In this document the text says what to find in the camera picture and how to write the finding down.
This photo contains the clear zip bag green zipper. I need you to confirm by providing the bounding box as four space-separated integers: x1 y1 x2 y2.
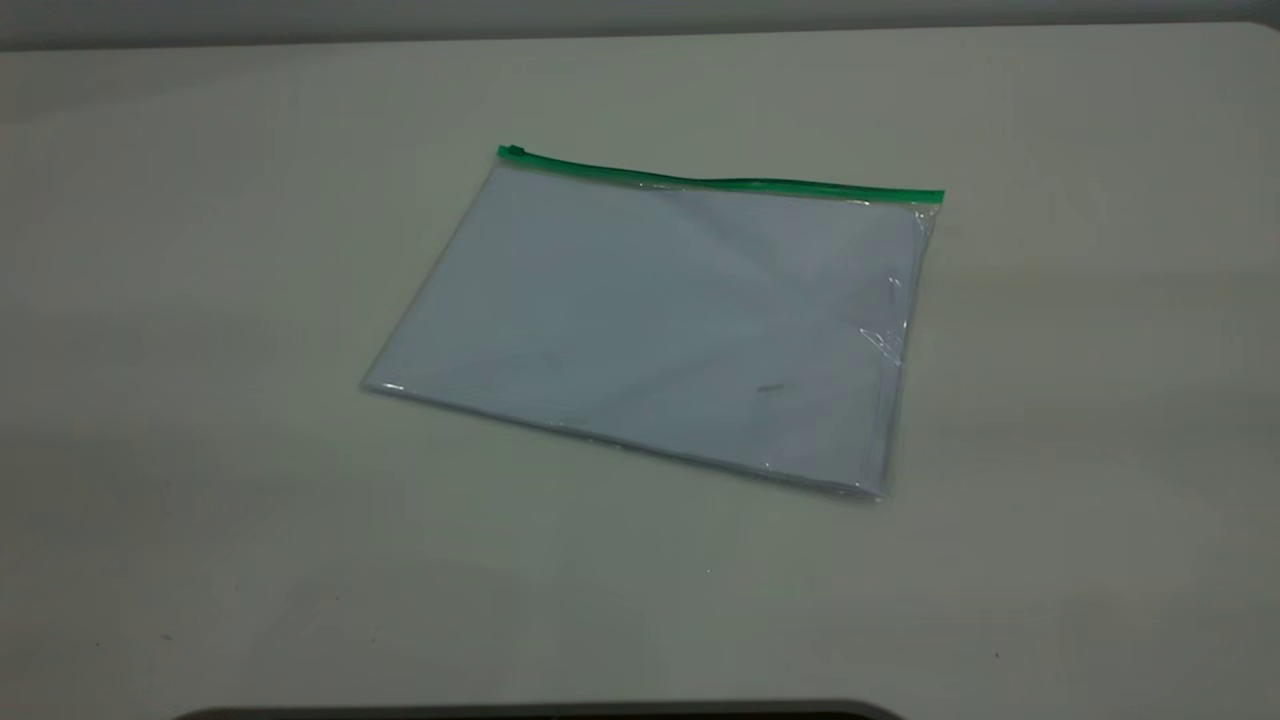
360 144 946 501

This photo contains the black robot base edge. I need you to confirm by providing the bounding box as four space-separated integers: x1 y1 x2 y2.
175 698 906 720

